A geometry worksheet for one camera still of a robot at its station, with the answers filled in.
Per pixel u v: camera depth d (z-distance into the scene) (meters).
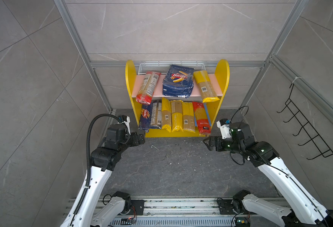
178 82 0.70
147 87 0.70
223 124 0.61
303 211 0.37
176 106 1.01
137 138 0.60
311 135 0.65
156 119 0.90
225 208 0.73
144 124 0.88
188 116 0.95
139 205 0.73
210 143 0.61
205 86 0.72
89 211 0.38
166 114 0.93
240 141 0.50
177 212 0.73
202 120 0.91
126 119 0.61
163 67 0.92
